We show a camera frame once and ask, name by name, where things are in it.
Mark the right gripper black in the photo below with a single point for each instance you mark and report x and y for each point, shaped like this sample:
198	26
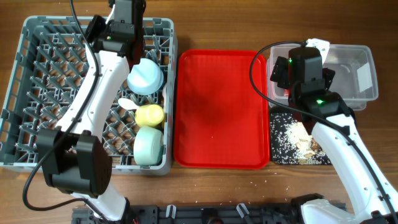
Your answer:
280	73

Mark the white plastic spoon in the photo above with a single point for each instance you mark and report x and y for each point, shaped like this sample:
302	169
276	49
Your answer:
127	104

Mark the rice food leftovers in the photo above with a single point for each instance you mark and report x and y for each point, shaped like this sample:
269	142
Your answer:
298	140

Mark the yellow plastic cup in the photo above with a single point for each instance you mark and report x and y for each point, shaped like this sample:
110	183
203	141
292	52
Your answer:
149	115

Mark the white plastic fork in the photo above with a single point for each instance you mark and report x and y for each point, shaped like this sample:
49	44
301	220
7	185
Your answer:
164	95

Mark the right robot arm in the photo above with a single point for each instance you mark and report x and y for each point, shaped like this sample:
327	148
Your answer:
330	122

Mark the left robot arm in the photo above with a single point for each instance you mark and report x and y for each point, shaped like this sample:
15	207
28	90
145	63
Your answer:
71	155

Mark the black waste tray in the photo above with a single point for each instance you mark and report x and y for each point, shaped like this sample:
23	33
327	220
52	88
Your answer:
286	140

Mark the grey dishwasher rack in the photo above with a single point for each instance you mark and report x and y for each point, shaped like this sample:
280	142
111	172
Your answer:
48	70

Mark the clear plastic bin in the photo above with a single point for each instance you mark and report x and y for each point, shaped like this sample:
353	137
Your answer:
355	79

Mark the red plastic tray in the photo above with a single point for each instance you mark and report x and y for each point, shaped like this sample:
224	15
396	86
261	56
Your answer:
220	121

